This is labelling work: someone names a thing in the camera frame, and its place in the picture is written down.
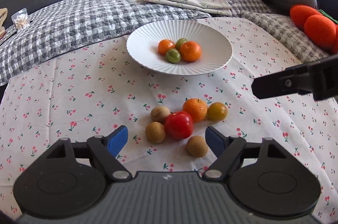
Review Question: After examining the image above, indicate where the red tomato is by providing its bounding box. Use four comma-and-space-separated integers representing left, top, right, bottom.
164, 111, 194, 140

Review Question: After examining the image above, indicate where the orange plush toy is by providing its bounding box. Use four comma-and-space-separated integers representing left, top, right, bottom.
290, 5, 337, 55

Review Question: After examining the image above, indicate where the brown longan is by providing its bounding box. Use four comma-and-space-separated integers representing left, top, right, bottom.
150, 106, 171, 123
145, 122, 166, 144
186, 135, 209, 158

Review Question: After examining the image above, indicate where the bag of cotton swabs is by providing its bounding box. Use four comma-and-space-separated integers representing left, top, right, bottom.
11, 8, 30, 31

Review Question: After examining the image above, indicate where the beige fleece blanket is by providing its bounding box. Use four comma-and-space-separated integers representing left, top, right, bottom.
0, 8, 8, 36

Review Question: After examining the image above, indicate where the cherry print tablecloth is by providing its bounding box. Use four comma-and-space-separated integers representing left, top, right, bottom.
1, 18, 337, 223

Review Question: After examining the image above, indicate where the yellow-orange tomato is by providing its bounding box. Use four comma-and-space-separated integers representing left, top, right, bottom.
207, 102, 228, 122

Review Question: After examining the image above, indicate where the grey checkered quilt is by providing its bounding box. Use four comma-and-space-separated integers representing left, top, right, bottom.
1, 0, 327, 85

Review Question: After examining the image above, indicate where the green cherry tomato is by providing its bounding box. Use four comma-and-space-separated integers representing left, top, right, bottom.
175, 38, 188, 50

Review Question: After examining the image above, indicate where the orange mandarin with leaf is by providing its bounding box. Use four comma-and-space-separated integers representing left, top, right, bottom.
182, 98, 208, 123

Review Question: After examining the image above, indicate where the white ribbed plate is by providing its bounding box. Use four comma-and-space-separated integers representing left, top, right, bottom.
126, 20, 233, 75

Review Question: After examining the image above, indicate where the orange cherry tomato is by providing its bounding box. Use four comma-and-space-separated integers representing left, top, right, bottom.
158, 39, 175, 56

